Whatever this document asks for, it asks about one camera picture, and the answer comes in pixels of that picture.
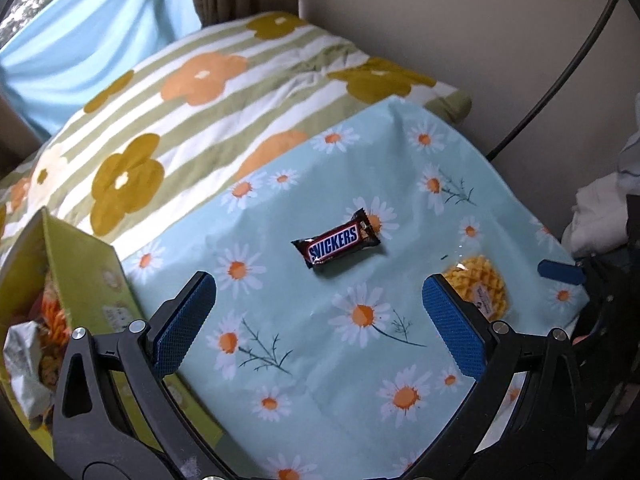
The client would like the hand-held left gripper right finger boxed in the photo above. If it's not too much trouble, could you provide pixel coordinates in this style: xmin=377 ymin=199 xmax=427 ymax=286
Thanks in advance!
xmin=400 ymin=274 xmax=588 ymax=480

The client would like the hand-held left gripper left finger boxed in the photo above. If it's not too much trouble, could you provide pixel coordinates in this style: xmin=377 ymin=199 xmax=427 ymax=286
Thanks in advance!
xmin=52 ymin=271 xmax=236 ymax=480

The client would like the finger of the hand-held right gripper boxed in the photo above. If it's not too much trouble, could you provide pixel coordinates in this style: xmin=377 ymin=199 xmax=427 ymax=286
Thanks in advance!
xmin=537 ymin=259 xmax=586 ymax=286

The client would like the yellow waffle snack packet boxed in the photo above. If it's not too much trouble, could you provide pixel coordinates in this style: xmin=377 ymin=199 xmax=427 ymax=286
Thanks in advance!
xmin=442 ymin=255 xmax=511 ymax=322

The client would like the green cardboard box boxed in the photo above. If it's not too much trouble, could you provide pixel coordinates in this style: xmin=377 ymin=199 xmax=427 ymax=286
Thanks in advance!
xmin=0 ymin=208 xmax=223 ymax=461

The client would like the brown chocolate bar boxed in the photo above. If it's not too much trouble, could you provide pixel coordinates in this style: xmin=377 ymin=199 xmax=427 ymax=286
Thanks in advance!
xmin=291 ymin=208 xmax=382 ymax=272

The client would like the white cloth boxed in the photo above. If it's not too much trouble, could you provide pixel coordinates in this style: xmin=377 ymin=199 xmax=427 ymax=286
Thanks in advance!
xmin=562 ymin=130 xmax=640 ymax=256

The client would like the daisy print blue cloth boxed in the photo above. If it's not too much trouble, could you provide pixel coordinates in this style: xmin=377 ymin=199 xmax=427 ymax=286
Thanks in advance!
xmin=110 ymin=97 xmax=591 ymax=480

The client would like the orange striped snack packet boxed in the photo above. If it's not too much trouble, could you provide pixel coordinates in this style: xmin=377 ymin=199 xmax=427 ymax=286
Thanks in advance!
xmin=37 ymin=270 xmax=72 ymax=356

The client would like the striped floral pillow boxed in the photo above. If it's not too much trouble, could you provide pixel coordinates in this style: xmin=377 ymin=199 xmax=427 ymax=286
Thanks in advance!
xmin=0 ymin=10 xmax=473 ymax=261

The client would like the blue curtain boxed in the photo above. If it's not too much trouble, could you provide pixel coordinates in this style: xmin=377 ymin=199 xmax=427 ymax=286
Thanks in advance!
xmin=0 ymin=0 xmax=203 ymax=136

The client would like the black cable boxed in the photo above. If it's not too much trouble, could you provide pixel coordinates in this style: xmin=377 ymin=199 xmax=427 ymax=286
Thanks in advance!
xmin=487 ymin=0 xmax=623 ymax=158

